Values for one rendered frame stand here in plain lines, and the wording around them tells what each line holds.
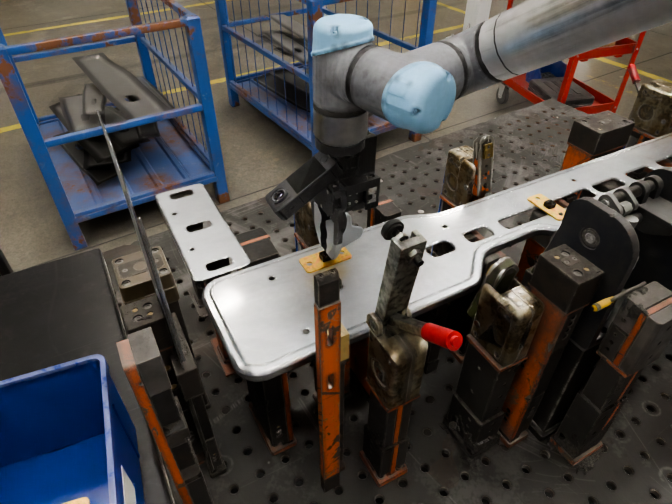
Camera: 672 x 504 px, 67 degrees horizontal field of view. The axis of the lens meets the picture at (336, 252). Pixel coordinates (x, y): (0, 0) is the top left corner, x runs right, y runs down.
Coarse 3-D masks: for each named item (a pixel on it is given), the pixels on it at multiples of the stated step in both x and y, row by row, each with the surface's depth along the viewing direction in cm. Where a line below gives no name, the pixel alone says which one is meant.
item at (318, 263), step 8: (344, 248) 86; (312, 256) 84; (320, 256) 83; (328, 256) 83; (344, 256) 84; (304, 264) 83; (312, 264) 83; (320, 264) 83; (328, 264) 83; (312, 272) 81
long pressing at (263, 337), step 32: (608, 160) 112; (640, 160) 112; (512, 192) 103; (544, 192) 103; (608, 192) 103; (416, 224) 94; (448, 224) 94; (480, 224) 94; (544, 224) 94; (288, 256) 88; (352, 256) 87; (384, 256) 87; (448, 256) 87; (480, 256) 87; (224, 288) 81; (256, 288) 81; (288, 288) 81; (352, 288) 81; (416, 288) 81; (448, 288) 81; (224, 320) 76; (256, 320) 76; (288, 320) 76; (352, 320) 76; (256, 352) 72; (288, 352) 72
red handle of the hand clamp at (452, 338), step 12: (396, 312) 67; (396, 324) 65; (408, 324) 62; (420, 324) 61; (432, 324) 59; (420, 336) 60; (432, 336) 57; (444, 336) 55; (456, 336) 55; (456, 348) 55
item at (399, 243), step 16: (384, 224) 59; (400, 224) 59; (400, 240) 58; (416, 240) 57; (400, 256) 57; (416, 256) 57; (384, 272) 61; (400, 272) 59; (416, 272) 61; (384, 288) 63; (400, 288) 62; (384, 304) 64; (400, 304) 65; (384, 320) 66
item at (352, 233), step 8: (328, 224) 77; (328, 232) 78; (344, 232) 79; (352, 232) 80; (360, 232) 81; (328, 240) 79; (344, 240) 80; (352, 240) 81; (328, 248) 80; (336, 248) 79; (336, 256) 82
